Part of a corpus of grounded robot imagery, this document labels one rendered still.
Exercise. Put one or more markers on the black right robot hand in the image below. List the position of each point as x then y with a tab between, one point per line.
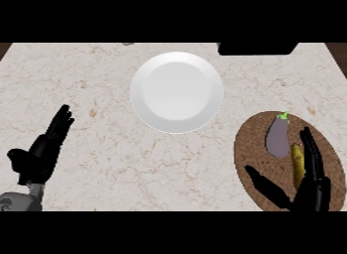
311	185

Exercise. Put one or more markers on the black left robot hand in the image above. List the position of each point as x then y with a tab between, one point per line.
43	155

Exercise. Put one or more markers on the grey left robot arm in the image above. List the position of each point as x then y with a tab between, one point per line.
15	200

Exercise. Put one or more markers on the brown round placemat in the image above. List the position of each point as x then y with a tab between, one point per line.
258	165

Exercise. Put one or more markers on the white oval plate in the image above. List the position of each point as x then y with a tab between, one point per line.
177	92

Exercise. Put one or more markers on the purple eggplant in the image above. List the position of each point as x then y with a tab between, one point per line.
278	139

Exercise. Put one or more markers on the black appliance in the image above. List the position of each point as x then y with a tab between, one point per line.
257	48

